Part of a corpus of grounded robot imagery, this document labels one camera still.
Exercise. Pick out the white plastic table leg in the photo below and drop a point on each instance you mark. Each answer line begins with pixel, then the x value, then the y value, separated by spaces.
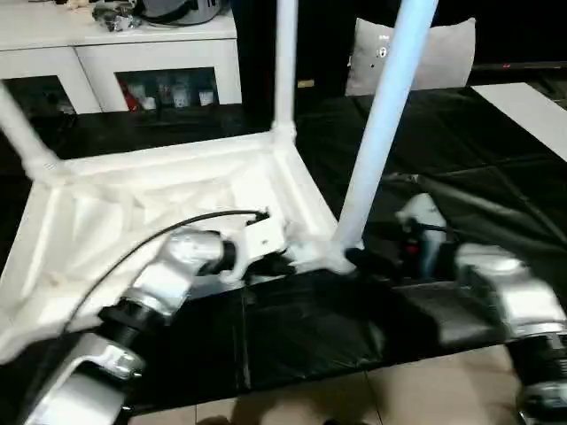
pixel 22 128
pixel 285 66
pixel 385 110

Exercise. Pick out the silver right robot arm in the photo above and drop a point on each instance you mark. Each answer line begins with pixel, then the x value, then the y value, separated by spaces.
pixel 509 288

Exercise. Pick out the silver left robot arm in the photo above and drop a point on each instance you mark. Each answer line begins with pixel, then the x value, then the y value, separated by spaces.
pixel 177 274

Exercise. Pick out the black padded mat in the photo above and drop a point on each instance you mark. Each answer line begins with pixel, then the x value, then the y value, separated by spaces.
pixel 465 155

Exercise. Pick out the white flat board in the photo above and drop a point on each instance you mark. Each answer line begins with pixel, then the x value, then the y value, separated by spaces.
pixel 522 115

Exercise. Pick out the grey pillow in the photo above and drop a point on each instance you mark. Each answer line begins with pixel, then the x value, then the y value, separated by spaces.
pixel 443 57

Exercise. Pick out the black cabinet with yellow label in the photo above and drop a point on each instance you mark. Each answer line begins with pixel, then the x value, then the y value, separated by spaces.
pixel 261 53

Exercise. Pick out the small red item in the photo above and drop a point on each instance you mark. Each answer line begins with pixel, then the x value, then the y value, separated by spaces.
pixel 133 95

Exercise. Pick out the dark round object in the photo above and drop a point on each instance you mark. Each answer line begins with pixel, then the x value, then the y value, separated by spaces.
pixel 186 11

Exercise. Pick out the white cabinet with glass doors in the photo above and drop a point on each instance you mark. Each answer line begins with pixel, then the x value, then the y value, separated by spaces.
pixel 88 53

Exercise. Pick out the small tan toy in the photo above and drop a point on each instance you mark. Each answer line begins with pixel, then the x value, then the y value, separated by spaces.
pixel 77 3

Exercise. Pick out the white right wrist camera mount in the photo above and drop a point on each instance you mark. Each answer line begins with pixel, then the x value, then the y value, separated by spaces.
pixel 425 212

